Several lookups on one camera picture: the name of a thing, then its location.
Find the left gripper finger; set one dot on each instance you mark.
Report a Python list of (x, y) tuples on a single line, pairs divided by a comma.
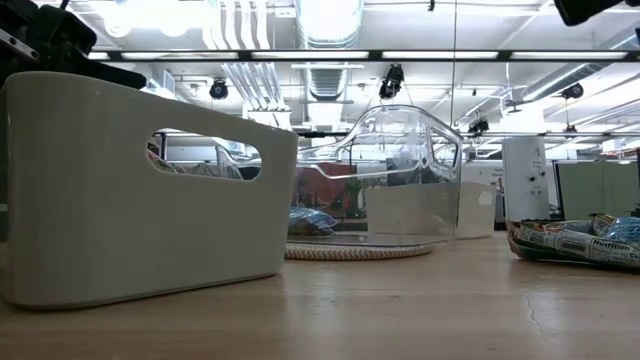
[(105, 72)]

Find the red green Chewy granola bar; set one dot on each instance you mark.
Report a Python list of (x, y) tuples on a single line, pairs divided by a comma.
[(159, 162)]

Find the green wrapper granola bar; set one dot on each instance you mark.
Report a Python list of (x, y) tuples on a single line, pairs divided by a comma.
[(575, 245), (600, 222)]

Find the black ceiling spotlight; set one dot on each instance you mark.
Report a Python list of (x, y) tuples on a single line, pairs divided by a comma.
[(479, 126), (391, 82), (218, 89), (572, 91)]

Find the thin grey vertical pole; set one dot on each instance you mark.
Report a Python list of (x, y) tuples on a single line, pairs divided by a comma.
[(454, 75)]

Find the grey plastic bin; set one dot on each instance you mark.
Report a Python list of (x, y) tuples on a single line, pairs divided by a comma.
[(100, 225)]

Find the white floor appliance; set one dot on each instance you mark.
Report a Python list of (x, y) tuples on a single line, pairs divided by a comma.
[(525, 180)]

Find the green office partition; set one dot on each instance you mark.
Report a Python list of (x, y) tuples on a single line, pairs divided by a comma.
[(600, 190)]

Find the black overhead beam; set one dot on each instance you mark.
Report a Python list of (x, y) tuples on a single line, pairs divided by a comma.
[(310, 55)]

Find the clear plastic bin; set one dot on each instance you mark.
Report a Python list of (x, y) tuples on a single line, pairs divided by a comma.
[(400, 150)]

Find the small green plant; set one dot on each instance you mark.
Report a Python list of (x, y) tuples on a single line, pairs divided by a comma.
[(352, 192)]

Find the round woven mat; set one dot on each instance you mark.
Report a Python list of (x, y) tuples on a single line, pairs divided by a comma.
[(350, 252)]

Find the silver ventilation duct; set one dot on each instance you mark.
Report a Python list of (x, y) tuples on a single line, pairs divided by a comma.
[(327, 30)]

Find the red wall panel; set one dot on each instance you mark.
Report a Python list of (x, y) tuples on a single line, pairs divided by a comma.
[(320, 190)]

